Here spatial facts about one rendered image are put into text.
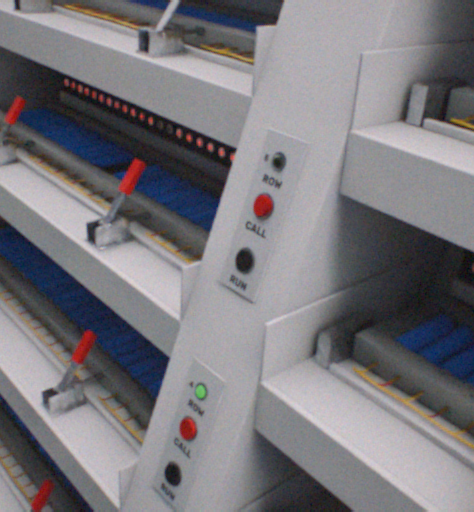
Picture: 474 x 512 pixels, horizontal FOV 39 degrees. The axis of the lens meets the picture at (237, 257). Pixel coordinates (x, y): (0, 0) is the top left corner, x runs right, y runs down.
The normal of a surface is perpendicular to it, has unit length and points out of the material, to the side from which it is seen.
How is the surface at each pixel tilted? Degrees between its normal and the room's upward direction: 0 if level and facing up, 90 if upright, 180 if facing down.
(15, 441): 19
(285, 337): 90
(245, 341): 90
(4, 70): 90
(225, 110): 109
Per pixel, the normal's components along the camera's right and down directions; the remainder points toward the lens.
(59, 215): 0.07, -0.88
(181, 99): -0.76, 0.26
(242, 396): -0.69, -0.04
